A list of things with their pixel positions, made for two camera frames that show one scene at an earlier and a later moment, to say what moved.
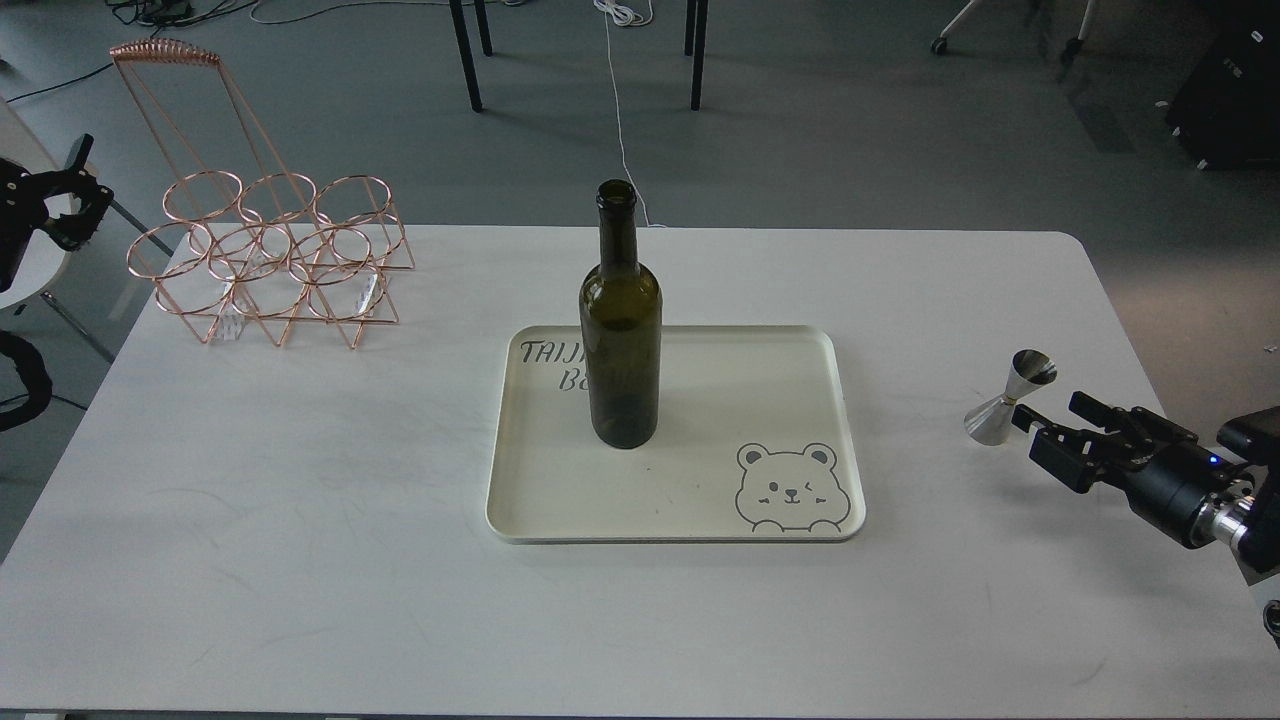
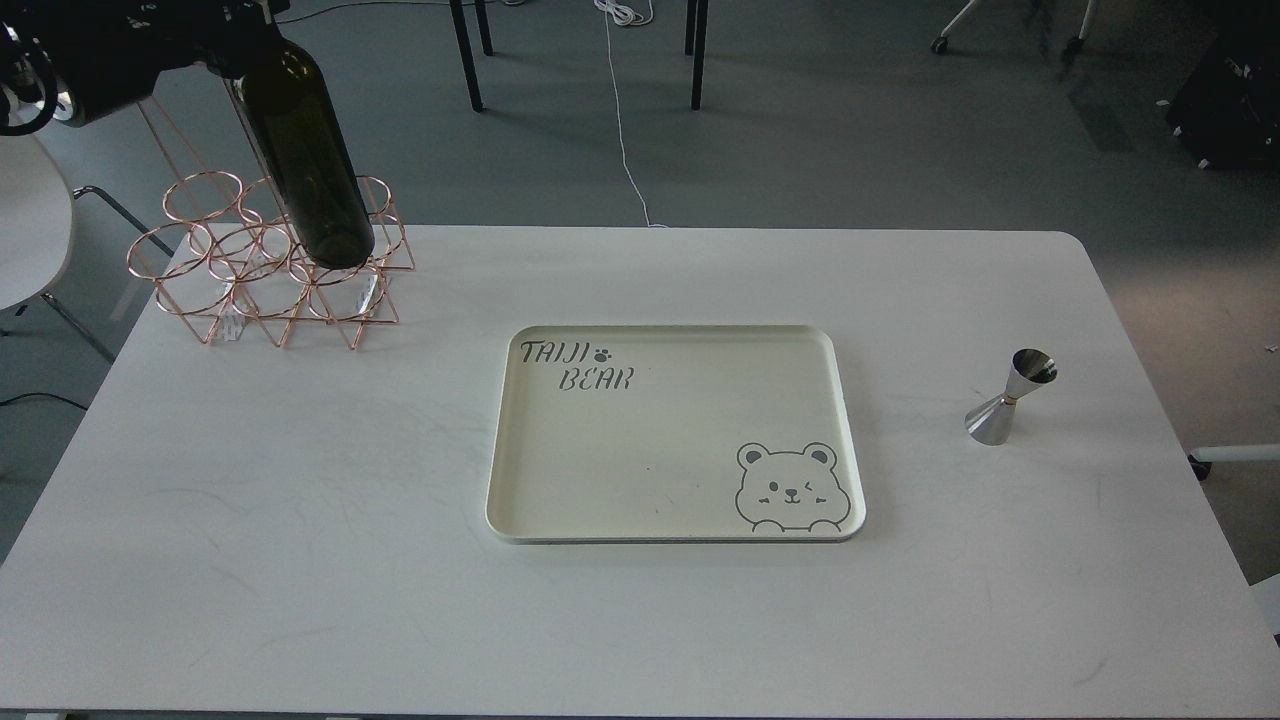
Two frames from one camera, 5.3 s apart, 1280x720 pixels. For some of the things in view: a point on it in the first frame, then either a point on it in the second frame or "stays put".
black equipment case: x=1227 y=109 stays put
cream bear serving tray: x=760 y=441 stays put
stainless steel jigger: x=989 y=422 stays put
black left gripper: x=24 y=210 to x=109 y=51
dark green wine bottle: x=620 y=319 to x=323 y=189
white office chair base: x=1071 y=49 stays put
